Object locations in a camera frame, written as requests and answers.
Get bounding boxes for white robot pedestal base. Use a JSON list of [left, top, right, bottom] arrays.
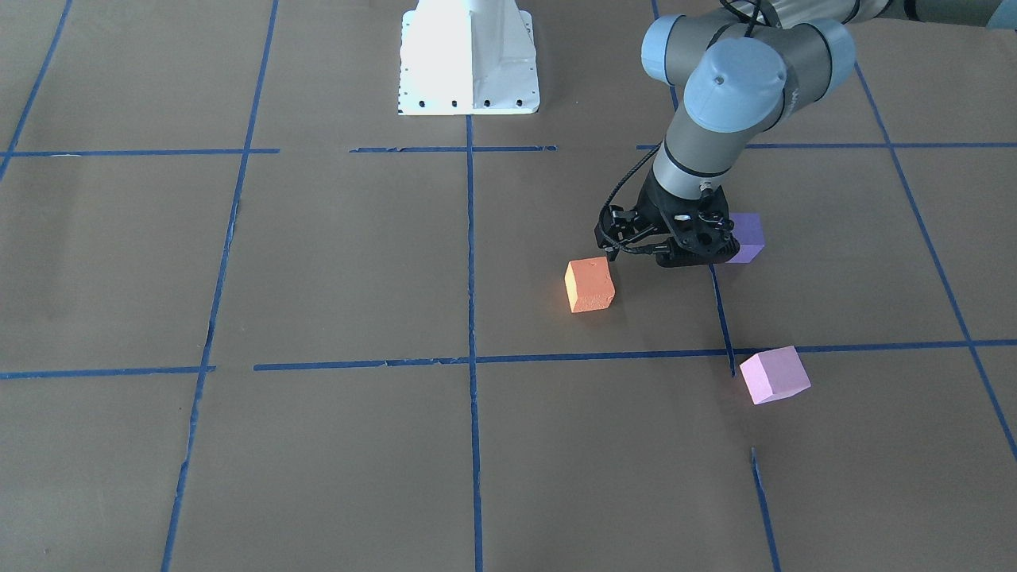
[[397, 1, 541, 116]]

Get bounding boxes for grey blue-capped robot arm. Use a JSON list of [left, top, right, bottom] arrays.
[[594, 1, 1015, 268]]

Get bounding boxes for orange foam cube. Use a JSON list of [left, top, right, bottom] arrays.
[[564, 258, 615, 314]]

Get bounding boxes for purple foam cube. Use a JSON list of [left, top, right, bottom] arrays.
[[726, 211, 766, 265]]

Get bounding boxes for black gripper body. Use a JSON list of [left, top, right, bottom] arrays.
[[633, 174, 740, 267]]

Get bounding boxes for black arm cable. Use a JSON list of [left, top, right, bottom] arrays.
[[600, 147, 660, 255]]

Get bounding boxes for pink foam cube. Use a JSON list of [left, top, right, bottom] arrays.
[[740, 346, 811, 405]]

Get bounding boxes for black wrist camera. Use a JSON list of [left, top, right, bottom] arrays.
[[594, 205, 661, 263]]

